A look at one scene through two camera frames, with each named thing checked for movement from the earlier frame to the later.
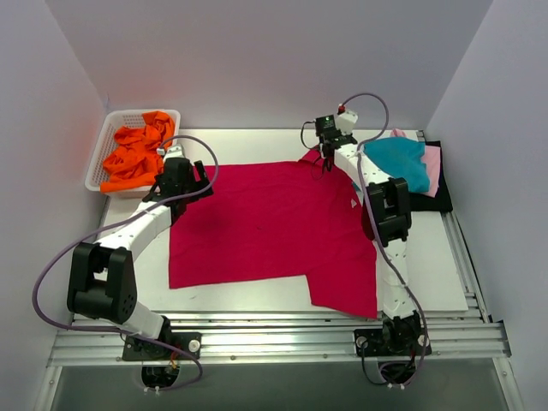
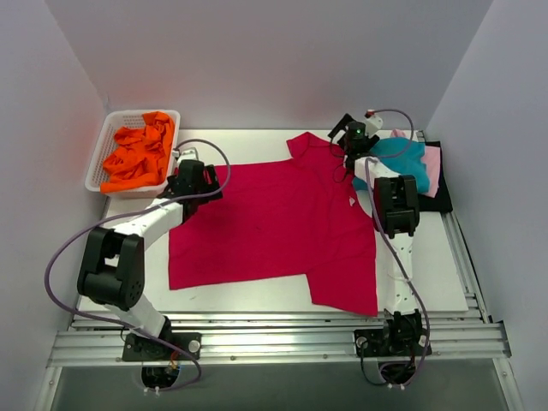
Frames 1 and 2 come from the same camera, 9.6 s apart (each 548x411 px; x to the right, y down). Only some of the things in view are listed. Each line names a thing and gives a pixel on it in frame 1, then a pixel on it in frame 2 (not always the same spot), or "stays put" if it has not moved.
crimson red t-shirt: (276, 221) stays put
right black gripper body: (327, 148) -> (342, 127)
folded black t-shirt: (425, 201) stays put
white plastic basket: (110, 122) stays put
